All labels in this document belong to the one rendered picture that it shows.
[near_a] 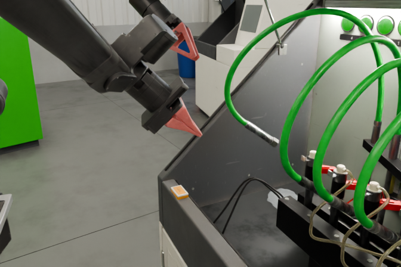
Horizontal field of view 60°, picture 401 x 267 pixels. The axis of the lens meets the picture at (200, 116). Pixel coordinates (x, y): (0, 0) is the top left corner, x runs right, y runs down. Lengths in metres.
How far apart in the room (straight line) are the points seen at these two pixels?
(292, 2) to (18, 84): 2.81
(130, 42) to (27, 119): 3.37
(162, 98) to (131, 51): 0.10
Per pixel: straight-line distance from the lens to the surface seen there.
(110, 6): 7.32
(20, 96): 3.82
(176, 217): 0.96
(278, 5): 3.72
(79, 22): 0.39
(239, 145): 1.10
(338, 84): 1.14
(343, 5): 1.08
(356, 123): 1.11
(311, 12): 0.83
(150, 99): 0.58
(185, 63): 6.89
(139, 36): 0.55
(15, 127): 3.89
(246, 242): 0.99
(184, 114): 0.59
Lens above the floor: 1.44
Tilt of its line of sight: 18 degrees down
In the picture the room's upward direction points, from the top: straight up
